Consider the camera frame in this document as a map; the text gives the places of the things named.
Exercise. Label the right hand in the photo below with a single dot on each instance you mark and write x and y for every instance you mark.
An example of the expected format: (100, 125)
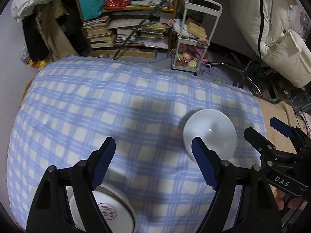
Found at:
(295, 203)

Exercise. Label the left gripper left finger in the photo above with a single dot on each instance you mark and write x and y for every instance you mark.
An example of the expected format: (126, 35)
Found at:
(50, 209)

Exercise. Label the cherry plate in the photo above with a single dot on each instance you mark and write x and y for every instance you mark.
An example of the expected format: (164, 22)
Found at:
(115, 208)

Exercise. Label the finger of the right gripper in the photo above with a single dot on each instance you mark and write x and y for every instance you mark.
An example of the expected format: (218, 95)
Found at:
(258, 141)
(281, 127)

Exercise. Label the white bedding pile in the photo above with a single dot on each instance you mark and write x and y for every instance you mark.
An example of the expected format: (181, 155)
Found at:
(271, 29)

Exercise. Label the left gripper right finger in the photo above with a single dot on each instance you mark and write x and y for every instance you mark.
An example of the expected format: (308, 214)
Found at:
(257, 210)

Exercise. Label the white rolling cart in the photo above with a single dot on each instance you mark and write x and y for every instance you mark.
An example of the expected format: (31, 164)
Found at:
(192, 40)

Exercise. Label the large white bowl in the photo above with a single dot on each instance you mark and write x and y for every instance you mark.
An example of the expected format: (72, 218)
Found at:
(215, 129)

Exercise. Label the yellow metal shelf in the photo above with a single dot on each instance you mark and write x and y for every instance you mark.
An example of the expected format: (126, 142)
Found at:
(140, 28)

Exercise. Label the blue plaid tablecloth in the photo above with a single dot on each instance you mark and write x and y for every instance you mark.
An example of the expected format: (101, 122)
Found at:
(74, 104)

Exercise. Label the stack of books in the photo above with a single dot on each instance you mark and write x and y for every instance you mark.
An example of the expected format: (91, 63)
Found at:
(98, 33)

